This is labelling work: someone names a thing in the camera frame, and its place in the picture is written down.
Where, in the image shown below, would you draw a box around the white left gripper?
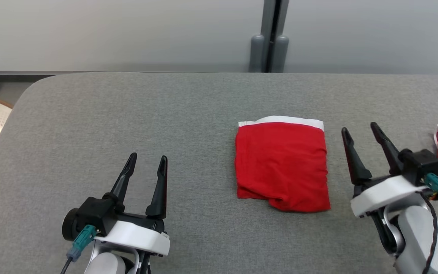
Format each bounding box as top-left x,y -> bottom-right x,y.
94,153 -> 171,258

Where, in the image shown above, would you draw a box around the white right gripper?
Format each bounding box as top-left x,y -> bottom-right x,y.
341,122 -> 430,218

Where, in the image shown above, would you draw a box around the red shorts with white waistband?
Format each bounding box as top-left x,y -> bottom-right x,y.
235,115 -> 332,213

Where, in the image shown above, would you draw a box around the left black cable teal plug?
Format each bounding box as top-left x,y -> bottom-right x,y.
60,225 -> 98,274

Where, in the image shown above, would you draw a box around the grey partition post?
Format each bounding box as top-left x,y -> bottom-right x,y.
248,0 -> 290,73

